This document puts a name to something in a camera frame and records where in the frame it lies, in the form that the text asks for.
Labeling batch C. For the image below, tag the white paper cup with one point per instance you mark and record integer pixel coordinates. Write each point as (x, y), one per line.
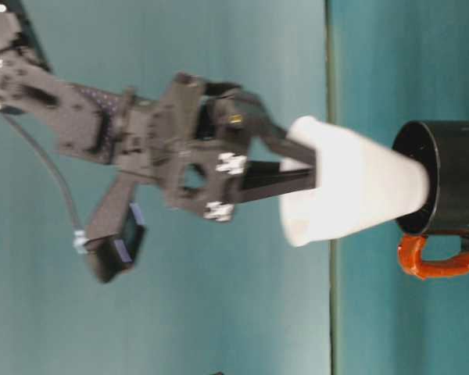
(355, 183)

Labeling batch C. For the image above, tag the blue-green table cloth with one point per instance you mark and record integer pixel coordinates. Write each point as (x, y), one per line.
(375, 58)

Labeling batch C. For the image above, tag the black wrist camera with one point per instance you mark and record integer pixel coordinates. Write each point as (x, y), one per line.
(113, 254)

